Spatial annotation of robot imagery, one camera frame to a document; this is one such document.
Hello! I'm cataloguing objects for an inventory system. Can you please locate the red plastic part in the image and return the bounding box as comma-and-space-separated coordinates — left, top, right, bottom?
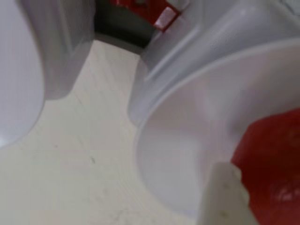
109, 0, 182, 33

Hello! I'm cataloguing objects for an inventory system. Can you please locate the translucent white plastic container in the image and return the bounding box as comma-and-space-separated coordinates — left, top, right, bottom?
127, 0, 300, 127

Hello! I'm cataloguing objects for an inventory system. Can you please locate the dark grey base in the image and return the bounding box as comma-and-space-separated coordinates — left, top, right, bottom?
93, 0, 157, 49

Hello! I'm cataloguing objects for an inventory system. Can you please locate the red tuna sushi piece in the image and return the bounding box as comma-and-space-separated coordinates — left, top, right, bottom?
230, 112, 300, 225

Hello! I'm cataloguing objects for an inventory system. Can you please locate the cream plastic gripper finger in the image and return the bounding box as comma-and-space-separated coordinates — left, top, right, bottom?
195, 162, 260, 225

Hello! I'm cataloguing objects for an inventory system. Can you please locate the large translucent white plastic dish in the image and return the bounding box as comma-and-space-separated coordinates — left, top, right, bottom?
135, 38, 300, 225

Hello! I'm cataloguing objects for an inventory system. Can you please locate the rounded white plastic body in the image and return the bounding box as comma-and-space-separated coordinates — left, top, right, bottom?
0, 0, 96, 149

